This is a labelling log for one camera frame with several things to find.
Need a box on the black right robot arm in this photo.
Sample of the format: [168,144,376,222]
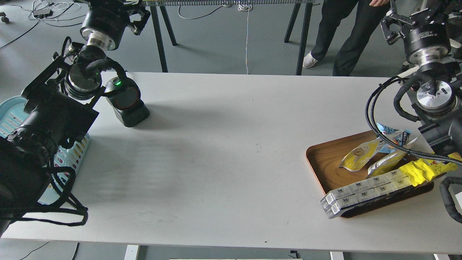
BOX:
[365,0,462,165]

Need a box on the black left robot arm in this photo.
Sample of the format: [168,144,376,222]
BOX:
[1,0,150,233]

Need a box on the clear boxed snack pack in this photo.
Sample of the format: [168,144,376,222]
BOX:
[320,169,413,219]

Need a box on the yellow white snack pouch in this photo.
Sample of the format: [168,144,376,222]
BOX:
[366,138,417,179]

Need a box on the light blue plastic basket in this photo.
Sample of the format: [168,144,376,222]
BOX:
[0,96,91,205]

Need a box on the blue snack bag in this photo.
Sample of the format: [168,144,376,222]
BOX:
[376,123,411,153]

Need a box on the yellow cartoon snack bag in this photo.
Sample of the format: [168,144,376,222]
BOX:
[398,158,458,187]

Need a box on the brown wooden tray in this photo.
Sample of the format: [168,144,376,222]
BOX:
[306,131,434,218]

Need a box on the black barcode scanner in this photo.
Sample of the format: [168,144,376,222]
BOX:
[104,76,150,128]

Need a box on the person in black trousers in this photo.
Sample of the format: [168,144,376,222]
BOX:
[302,0,391,77]

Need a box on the white hanging cable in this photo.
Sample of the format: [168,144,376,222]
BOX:
[237,4,253,75]

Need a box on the black trestle table frame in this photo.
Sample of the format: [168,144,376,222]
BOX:
[143,0,318,75]

